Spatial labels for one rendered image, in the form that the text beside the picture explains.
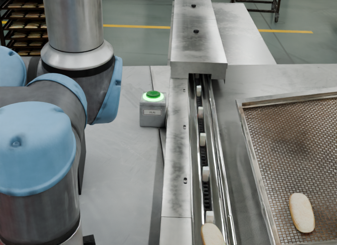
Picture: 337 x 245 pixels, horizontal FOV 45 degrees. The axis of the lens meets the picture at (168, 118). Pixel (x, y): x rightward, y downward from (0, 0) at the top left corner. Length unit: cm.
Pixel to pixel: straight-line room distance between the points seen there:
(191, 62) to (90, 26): 70
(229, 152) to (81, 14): 56
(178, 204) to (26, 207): 48
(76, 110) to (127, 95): 86
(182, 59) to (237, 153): 41
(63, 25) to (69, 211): 33
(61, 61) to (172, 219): 34
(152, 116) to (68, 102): 68
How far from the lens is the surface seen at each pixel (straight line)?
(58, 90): 45
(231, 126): 115
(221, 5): 248
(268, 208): 77
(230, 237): 75
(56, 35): 64
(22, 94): 45
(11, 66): 69
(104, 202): 87
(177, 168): 89
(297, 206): 76
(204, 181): 90
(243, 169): 98
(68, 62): 64
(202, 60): 131
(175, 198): 81
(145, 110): 109
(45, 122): 34
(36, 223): 37
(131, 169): 96
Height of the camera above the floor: 138
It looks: 29 degrees down
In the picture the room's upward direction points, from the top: 2 degrees clockwise
